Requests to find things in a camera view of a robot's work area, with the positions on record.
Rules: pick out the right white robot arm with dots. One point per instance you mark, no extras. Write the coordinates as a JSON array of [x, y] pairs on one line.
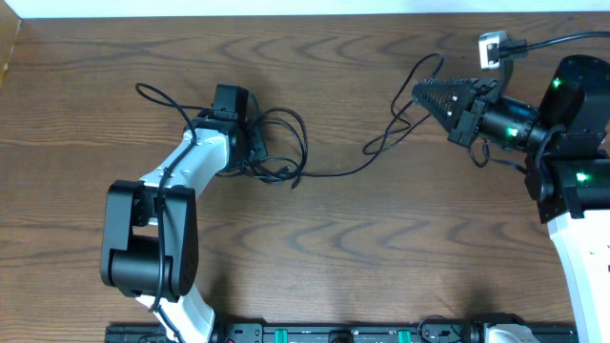
[[566, 170]]

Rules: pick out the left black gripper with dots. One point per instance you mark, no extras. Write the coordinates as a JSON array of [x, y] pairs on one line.
[[261, 147]]

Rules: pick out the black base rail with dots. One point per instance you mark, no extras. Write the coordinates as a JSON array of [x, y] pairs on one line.
[[258, 333]]

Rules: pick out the cardboard box edge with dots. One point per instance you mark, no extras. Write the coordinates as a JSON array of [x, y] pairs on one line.
[[9, 29]]

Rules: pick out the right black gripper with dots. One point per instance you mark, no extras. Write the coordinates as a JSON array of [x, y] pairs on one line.
[[468, 108]]

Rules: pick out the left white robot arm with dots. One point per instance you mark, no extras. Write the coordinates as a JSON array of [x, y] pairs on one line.
[[150, 240]]

